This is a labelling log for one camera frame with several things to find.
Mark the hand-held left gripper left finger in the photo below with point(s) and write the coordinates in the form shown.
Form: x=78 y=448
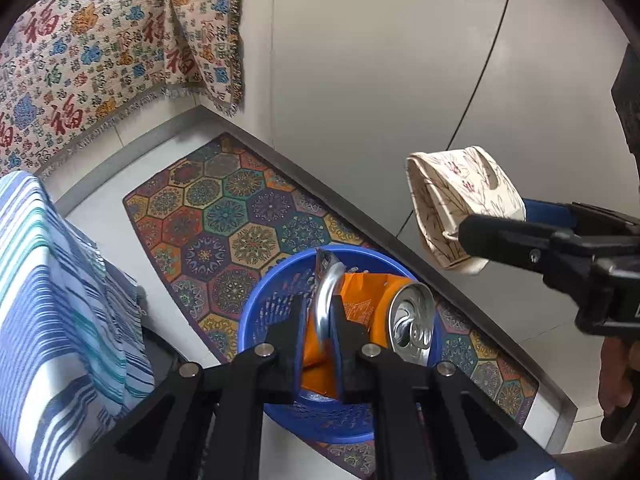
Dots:
x=299 y=345

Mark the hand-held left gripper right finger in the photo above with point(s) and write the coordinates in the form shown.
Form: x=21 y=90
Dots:
x=336 y=350

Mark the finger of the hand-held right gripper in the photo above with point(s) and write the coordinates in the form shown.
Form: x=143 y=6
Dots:
x=550 y=212
x=505 y=240

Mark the blue plastic basket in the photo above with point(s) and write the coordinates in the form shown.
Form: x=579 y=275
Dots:
x=272 y=310

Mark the floral paper cup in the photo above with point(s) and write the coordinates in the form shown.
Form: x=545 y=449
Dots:
x=450 y=200

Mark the person's right hand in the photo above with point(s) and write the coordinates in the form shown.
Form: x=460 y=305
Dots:
x=616 y=375

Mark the orange snack bag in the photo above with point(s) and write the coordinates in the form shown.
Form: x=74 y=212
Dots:
x=362 y=305

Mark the silver drink can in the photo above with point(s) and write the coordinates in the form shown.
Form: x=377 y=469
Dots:
x=412 y=325

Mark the hexagon patterned floor mat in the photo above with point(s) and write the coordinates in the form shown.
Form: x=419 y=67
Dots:
x=230 y=210

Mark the white kitchen cabinet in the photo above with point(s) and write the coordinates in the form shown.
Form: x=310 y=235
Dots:
x=380 y=85

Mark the striped blue green tablecloth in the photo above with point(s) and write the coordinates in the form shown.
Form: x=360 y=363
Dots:
x=60 y=310

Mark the beige printed cloth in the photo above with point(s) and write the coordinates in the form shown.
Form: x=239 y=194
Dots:
x=90 y=60

